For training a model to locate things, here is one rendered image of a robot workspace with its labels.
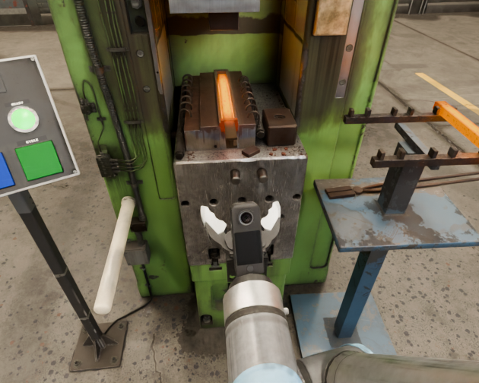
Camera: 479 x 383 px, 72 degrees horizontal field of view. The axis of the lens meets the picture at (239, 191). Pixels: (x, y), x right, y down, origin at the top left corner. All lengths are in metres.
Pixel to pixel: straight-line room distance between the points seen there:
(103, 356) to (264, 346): 1.26
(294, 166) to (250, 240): 0.49
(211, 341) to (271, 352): 1.15
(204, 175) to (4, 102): 0.49
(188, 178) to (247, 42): 0.62
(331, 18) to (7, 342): 1.78
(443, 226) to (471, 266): 1.11
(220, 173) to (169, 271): 0.75
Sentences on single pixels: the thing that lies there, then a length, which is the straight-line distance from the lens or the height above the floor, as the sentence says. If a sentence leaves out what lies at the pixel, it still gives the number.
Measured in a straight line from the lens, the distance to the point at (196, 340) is 1.60.
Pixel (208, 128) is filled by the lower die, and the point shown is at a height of 0.99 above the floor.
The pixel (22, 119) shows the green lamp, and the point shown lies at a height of 1.09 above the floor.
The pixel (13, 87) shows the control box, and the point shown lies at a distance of 0.90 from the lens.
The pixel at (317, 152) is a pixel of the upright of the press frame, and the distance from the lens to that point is 1.21.
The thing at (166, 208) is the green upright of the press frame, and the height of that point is 0.57.
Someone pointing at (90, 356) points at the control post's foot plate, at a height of 0.01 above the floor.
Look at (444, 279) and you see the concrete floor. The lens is 2.05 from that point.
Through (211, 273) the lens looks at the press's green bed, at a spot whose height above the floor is 0.41.
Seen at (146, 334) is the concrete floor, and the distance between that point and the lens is 1.66.
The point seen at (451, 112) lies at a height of 1.03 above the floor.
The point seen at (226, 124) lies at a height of 1.01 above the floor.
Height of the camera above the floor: 1.43
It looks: 39 degrees down
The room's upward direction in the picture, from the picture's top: straight up
